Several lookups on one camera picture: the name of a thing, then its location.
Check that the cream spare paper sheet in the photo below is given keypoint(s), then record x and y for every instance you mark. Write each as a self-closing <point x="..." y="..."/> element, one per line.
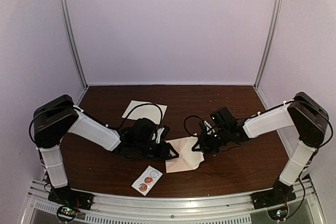
<point x="147" y="111"/>

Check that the cream envelope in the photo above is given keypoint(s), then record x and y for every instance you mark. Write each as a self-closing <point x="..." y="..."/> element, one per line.
<point x="181" y="165"/>

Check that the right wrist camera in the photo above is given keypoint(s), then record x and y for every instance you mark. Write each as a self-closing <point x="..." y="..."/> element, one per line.
<point x="206" y="127"/>

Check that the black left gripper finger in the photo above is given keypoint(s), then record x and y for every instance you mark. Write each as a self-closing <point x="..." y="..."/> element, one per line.
<point x="168" y="157"/>
<point x="171" y="150"/>

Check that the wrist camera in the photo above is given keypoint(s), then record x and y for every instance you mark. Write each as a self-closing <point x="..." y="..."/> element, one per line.
<point x="206" y="127"/>
<point x="159" y="134"/>

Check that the cream letter paper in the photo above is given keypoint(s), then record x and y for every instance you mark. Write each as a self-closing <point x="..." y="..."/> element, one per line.
<point x="184" y="147"/>

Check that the aluminium frame post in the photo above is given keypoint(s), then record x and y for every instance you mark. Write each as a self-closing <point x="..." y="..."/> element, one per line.
<point x="269" y="41"/>
<point x="72" y="43"/>

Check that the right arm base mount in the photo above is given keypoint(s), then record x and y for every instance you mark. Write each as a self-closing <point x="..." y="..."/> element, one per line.
<point x="275" y="200"/>

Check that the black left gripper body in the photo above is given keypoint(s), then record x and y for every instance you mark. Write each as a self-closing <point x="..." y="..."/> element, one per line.
<point x="142" y="148"/>

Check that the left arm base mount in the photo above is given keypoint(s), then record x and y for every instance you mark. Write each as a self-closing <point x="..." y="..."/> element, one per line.
<point x="71" y="202"/>

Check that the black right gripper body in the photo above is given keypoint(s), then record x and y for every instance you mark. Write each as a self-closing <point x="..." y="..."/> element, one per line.
<point x="213" y="142"/>

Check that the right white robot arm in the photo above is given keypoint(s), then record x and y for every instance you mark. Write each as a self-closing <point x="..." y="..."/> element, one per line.
<point x="310" y="120"/>

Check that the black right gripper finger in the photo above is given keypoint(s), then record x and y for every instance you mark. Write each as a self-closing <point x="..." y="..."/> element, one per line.
<point x="199" y="142"/>
<point x="199" y="149"/>

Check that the front aluminium rail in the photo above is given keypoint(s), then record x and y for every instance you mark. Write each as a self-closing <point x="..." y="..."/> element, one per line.
<point x="234" y="208"/>

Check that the left aluminium frame post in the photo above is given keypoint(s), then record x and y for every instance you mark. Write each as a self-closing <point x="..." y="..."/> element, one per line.
<point x="72" y="43"/>

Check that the sticker sheet with seals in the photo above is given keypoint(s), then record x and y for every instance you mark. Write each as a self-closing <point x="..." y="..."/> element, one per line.
<point x="144" y="183"/>

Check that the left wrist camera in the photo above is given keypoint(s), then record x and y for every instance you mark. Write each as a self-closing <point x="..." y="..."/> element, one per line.
<point x="159" y="134"/>

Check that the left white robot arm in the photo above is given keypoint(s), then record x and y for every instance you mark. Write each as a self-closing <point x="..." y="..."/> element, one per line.
<point x="52" y="121"/>

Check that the right aluminium frame post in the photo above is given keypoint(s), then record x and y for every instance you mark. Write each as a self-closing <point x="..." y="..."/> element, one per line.
<point x="269" y="41"/>

